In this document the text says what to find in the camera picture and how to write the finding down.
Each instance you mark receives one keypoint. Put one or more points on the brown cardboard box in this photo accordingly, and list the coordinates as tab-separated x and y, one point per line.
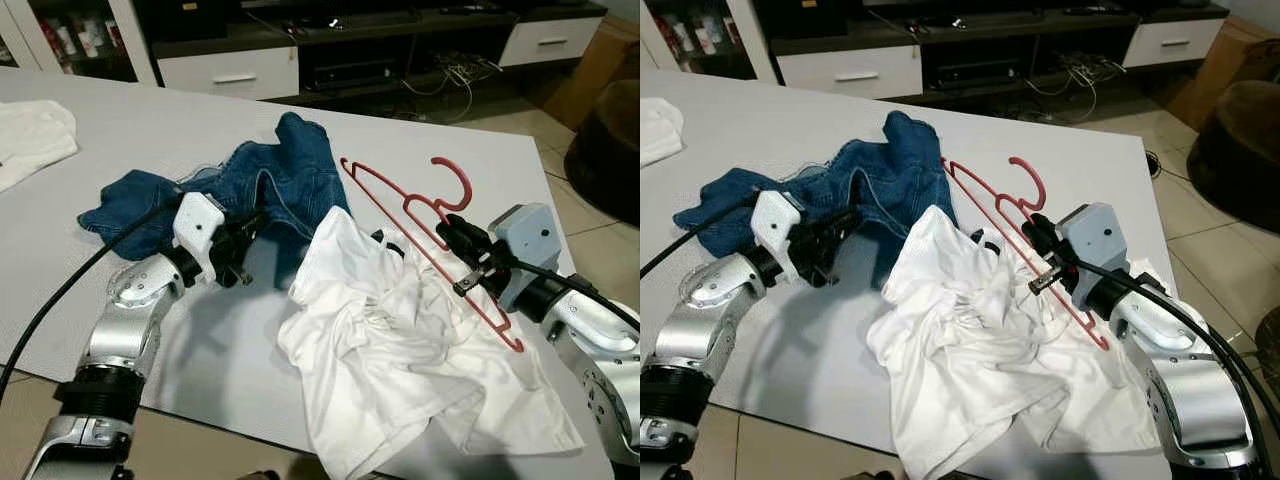
590	70
1215	60

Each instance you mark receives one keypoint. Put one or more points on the black media player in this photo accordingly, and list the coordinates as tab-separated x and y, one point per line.
345	78
970	75

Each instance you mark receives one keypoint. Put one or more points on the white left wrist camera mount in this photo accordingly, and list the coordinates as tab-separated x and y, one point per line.
195	225
772	225

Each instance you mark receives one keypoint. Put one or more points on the blue denim garment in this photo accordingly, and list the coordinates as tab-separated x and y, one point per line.
290	170
900	160

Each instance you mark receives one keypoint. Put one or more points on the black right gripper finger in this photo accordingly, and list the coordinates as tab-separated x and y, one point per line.
458	232
1052	259
1042	232
472	260

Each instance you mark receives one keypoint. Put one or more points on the black speaker box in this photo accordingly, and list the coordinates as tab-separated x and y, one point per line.
190	20
810	18

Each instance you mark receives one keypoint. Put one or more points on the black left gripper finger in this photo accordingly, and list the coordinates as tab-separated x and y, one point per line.
262	228
853	228
258	216
848	216

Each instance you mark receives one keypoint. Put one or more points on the white glass door cabinet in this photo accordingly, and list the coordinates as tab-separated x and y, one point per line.
135	50
755	45

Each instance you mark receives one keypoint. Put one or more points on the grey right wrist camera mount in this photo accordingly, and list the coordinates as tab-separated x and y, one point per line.
1095	235
525	235

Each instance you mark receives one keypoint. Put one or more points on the brown round pouf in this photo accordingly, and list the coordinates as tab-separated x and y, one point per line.
610	150
1240	140

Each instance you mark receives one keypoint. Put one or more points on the red plastic hanger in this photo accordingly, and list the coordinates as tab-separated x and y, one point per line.
467	185
1042	185

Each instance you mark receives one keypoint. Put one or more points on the white shirt with patches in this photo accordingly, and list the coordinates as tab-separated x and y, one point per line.
35	140
660	130

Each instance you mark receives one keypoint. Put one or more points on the white printed t-shirt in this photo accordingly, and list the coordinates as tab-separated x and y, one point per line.
980	350
400	350

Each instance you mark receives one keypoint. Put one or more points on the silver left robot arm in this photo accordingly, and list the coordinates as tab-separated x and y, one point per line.
690	340
120	330

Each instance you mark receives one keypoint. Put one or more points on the dark TV stand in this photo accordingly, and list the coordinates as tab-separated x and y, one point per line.
230	75
850	75

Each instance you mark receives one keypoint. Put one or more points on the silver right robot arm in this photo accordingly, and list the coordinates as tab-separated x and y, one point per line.
590	330
1180	400

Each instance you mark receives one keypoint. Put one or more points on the grey folding table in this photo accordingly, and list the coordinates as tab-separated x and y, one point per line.
780	120
150	130

